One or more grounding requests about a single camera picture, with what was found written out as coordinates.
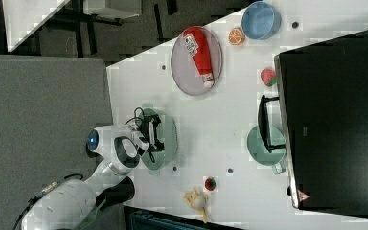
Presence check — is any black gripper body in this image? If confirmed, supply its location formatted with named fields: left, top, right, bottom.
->
left=139, top=114, right=164, bottom=152

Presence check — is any peeled banana toy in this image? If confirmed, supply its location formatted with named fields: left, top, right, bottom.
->
left=184, top=187, right=208, bottom=223

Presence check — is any black toaster oven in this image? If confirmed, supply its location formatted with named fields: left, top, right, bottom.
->
left=258, top=30, right=368, bottom=218

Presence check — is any mint green plastic strainer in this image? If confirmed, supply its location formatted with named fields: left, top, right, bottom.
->
left=137, top=103, right=178, bottom=175

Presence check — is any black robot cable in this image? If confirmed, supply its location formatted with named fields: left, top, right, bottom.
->
left=124, top=106, right=156, bottom=164

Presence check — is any small red tomato toy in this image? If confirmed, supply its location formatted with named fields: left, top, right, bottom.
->
left=204, top=177, right=217, bottom=191

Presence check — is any black cylinder cup lower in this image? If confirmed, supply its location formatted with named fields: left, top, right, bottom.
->
left=96, top=176, right=135, bottom=209

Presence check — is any red strawberry toy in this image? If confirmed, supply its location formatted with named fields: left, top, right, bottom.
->
left=261, top=68, right=277, bottom=87

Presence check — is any red ketchup bottle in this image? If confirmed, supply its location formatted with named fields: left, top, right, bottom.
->
left=183, top=27, right=215, bottom=88

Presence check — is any blue bowl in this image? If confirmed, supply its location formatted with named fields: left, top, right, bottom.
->
left=241, top=1, right=282, bottom=40

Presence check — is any green spatula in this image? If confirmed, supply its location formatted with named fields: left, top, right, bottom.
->
left=80, top=200, right=106, bottom=230

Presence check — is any grey round plate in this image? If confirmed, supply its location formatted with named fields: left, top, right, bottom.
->
left=171, top=27, right=222, bottom=96

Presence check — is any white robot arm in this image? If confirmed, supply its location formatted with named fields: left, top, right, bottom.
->
left=20, top=113, right=165, bottom=230

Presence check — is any orange slice toy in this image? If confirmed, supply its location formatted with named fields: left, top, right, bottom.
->
left=228, top=27, right=245, bottom=45

